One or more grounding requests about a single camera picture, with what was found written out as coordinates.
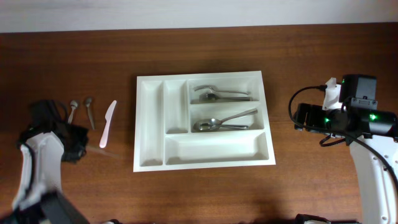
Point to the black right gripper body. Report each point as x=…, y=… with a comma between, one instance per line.
x=303, y=116

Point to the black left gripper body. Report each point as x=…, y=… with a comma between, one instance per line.
x=74, y=143

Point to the steel serrated tongs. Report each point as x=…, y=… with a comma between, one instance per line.
x=103, y=152

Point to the pink plastic knife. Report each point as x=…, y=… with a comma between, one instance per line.
x=108, y=118

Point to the steel tablespoon angled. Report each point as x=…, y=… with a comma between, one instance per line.
x=216, y=123

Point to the steel tablespoon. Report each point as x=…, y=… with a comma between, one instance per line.
x=202, y=125

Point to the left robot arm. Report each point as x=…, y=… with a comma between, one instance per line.
x=48, y=141

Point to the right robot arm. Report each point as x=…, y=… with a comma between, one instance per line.
x=349, y=115

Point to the small steel teaspoon left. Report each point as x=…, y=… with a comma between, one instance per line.
x=74, y=104

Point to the small steel teaspoon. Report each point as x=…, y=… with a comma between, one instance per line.
x=88, y=102
x=74, y=104

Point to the small steel teaspoon right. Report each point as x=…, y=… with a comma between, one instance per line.
x=88, y=102

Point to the white plastic cutlery tray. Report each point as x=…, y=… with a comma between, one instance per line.
x=167, y=107

